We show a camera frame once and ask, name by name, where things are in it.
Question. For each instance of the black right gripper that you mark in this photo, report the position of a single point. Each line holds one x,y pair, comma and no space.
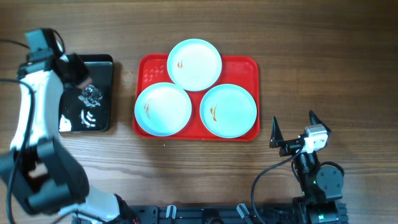
292,147

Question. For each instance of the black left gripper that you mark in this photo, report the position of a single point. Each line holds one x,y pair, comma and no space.
73,71

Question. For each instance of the white plate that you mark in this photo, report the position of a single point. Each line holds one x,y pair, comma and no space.
228,111
163,109
194,64

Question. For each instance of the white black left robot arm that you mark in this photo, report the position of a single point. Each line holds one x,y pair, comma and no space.
38,171

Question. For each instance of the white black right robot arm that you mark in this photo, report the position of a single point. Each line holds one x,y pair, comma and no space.
321,182

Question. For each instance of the black rectangular water tray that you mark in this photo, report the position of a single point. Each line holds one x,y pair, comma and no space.
88,110

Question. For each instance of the red plastic tray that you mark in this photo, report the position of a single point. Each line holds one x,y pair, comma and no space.
237,69

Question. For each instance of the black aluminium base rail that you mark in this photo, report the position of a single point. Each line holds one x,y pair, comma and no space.
270,213

